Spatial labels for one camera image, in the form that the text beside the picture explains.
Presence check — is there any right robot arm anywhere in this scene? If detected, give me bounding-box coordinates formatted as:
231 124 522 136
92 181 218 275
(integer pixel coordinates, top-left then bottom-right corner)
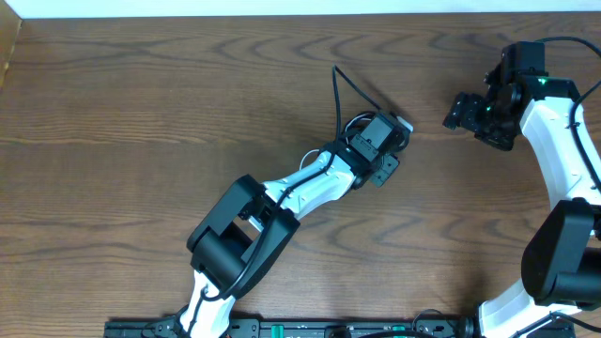
443 38 600 337

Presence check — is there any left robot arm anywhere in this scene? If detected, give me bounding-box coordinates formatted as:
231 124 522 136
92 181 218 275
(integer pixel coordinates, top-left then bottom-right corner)
177 111 413 337

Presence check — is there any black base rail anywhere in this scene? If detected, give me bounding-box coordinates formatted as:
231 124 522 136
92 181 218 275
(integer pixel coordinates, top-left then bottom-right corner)
102 315 577 338

